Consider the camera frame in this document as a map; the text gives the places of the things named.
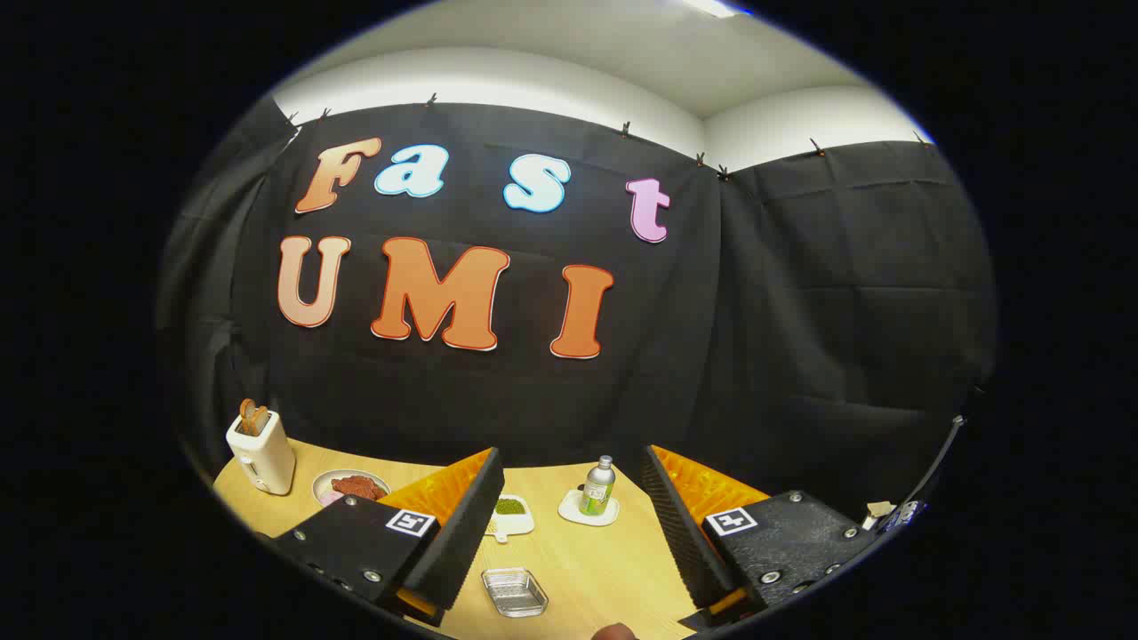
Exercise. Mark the white divided bean dish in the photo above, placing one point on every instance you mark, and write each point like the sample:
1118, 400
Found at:
514, 523

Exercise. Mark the brown grilled steak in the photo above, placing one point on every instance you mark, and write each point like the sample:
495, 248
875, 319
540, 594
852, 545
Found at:
358, 487

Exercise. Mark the cream white toaster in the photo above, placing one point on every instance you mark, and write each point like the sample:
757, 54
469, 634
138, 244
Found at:
265, 462

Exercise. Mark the pink ham slices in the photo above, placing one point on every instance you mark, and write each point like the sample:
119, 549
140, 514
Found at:
327, 497

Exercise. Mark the small green label bottle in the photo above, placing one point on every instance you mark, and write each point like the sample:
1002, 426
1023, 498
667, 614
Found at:
597, 489

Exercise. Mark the toasted bread slice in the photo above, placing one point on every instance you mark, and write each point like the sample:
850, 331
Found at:
253, 418

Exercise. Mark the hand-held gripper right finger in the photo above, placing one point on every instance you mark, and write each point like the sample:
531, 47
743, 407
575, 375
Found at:
685, 533

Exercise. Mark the white coaster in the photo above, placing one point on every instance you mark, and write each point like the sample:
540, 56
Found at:
571, 508

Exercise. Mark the white oval food plate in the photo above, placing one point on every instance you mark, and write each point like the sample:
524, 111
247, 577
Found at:
324, 484

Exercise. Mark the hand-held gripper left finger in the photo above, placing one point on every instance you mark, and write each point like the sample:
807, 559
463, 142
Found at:
467, 533

